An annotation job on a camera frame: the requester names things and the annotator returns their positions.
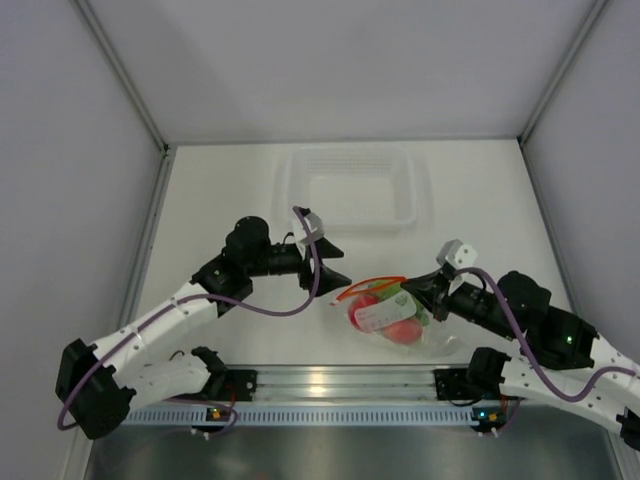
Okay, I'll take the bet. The red fake apple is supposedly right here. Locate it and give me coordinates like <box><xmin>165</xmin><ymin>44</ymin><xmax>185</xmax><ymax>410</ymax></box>
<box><xmin>347</xmin><ymin>293</ymin><xmax>379</xmax><ymax>331</ymax></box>

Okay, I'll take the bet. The clear zip bag orange seal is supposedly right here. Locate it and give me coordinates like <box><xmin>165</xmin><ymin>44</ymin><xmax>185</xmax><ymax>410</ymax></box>
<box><xmin>330</xmin><ymin>276</ymin><xmax>464</xmax><ymax>359</ymax></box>

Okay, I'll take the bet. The green fake grapes bunch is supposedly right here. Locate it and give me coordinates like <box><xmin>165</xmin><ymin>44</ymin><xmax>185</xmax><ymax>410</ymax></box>
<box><xmin>370</xmin><ymin>280</ymin><xmax>401</xmax><ymax>301</ymax></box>

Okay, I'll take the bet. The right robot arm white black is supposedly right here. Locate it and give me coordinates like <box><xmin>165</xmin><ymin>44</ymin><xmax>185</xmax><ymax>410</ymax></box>
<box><xmin>401</xmin><ymin>266</ymin><xmax>639</xmax><ymax>449</ymax></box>

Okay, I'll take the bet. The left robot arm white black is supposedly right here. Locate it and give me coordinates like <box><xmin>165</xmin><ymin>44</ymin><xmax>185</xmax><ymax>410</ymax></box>
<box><xmin>55</xmin><ymin>207</ymin><xmax>351</xmax><ymax>440</ymax></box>

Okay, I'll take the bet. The green fake lettuce leaf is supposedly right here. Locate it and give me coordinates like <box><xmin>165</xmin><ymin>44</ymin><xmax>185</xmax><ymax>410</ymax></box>
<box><xmin>414</xmin><ymin>303</ymin><xmax>432</xmax><ymax>328</ymax></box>

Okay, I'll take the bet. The pink fake peach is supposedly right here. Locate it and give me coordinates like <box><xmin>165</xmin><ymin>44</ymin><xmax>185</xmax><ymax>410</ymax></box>
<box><xmin>382</xmin><ymin>317</ymin><xmax>423</xmax><ymax>345</ymax></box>

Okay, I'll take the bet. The white perforated plastic basket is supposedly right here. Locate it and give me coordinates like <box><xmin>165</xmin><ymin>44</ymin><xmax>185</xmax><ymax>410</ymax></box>
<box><xmin>279</xmin><ymin>145</ymin><xmax>417</xmax><ymax>232</ymax></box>

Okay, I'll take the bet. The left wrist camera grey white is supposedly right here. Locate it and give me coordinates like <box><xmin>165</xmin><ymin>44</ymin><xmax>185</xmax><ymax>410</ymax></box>
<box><xmin>291</xmin><ymin>206</ymin><xmax>325</xmax><ymax>254</ymax></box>

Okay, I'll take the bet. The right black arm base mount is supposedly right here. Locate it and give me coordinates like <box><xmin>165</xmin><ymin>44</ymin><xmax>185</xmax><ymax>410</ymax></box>
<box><xmin>433</xmin><ymin>368</ymin><xmax>499</xmax><ymax>407</ymax></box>

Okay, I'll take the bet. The aluminium mounting rail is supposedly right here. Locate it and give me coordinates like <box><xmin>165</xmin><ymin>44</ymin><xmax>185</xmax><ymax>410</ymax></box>
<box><xmin>139</xmin><ymin>363</ymin><xmax>609</xmax><ymax>401</ymax></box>

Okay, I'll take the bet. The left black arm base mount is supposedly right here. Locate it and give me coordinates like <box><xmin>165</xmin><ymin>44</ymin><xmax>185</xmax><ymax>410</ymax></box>
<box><xmin>208</xmin><ymin>369</ymin><xmax>258</xmax><ymax>402</ymax></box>

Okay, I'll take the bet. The white slotted cable duct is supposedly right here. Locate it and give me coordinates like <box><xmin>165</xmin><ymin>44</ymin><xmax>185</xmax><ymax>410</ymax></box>
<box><xmin>124</xmin><ymin>405</ymin><xmax>502</xmax><ymax>427</ymax></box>

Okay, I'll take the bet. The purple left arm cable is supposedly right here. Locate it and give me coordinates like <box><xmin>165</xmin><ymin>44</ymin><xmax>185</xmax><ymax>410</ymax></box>
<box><xmin>56</xmin><ymin>205</ymin><xmax>321</xmax><ymax>431</ymax></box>

